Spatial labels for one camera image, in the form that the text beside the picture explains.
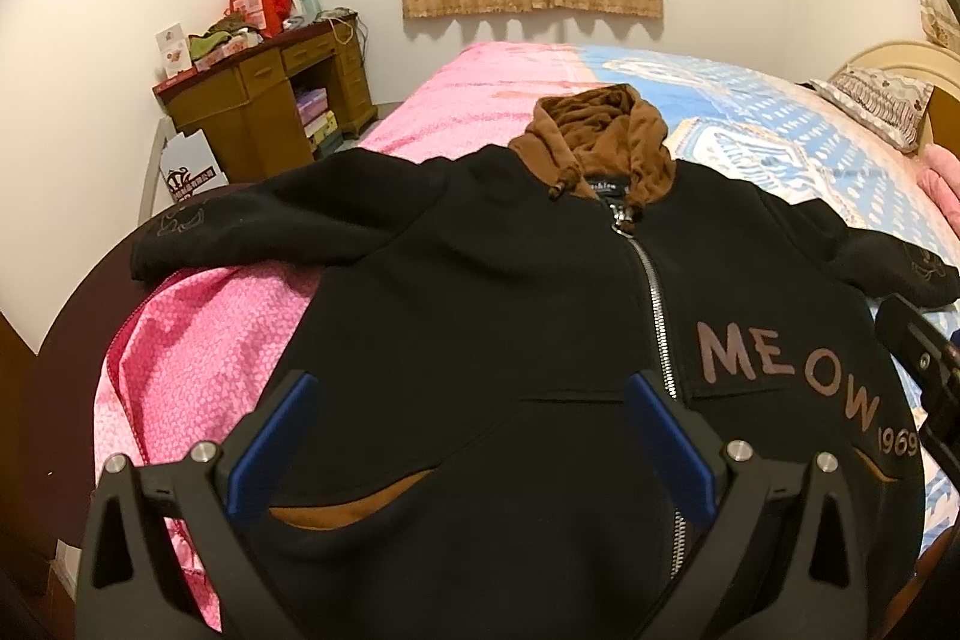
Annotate black hoodie with brown hood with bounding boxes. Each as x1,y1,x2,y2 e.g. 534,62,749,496
132,86,958,638

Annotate dark wooden bed footboard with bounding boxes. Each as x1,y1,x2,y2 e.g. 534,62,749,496
0,182,249,640

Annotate folded pink blanket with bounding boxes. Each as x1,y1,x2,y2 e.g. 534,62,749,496
916,143,960,234

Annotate pink and blue bedspread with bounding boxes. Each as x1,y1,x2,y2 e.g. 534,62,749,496
91,38,960,634

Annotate patterned pillow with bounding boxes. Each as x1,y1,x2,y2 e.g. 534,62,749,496
811,67,934,154

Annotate cream bed headboard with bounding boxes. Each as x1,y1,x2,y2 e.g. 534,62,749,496
836,41,960,154

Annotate white paper bag with crown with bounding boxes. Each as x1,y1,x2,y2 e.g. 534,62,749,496
139,117,229,224

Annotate brown wooden desk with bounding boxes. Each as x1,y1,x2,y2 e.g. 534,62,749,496
153,11,377,184

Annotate stacked boxes under desk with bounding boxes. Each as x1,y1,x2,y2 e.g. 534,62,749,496
296,88,338,152

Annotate white card with picture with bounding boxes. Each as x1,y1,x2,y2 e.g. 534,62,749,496
156,23,192,78

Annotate green cloth on desk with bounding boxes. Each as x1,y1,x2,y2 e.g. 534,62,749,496
187,13,260,62

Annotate red gift bag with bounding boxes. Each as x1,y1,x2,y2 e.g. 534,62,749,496
228,0,293,37

